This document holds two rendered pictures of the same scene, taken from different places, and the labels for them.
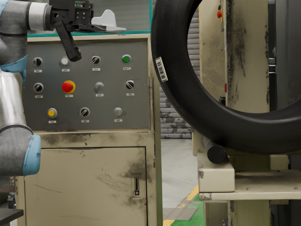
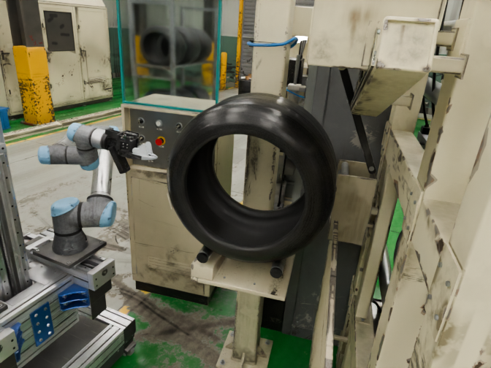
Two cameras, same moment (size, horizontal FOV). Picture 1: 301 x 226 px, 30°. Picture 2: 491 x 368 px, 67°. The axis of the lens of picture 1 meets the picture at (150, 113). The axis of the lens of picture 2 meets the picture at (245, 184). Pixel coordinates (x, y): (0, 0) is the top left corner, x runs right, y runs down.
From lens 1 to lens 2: 82 cm
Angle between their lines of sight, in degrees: 22
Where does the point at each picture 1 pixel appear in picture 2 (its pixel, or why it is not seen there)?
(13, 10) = (80, 136)
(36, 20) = (96, 144)
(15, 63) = (88, 166)
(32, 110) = not seen: hidden behind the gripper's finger
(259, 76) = (266, 181)
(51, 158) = (147, 185)
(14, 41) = (85, 153)
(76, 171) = (163, 196)
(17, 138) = (96, 207)
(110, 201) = not seen: hidden behind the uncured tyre
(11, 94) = (103, 165)
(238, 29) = (253, 147)
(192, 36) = not seen: hidden behind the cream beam
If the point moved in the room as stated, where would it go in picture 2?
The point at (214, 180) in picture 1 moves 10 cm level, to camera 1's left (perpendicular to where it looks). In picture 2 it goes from (200, 272) to (174, 268)
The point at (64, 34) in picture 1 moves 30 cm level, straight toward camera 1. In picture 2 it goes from (115, 156) to (81, 188)
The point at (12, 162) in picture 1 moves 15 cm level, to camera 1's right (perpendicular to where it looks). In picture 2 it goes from (92, 223) to (123, 227)
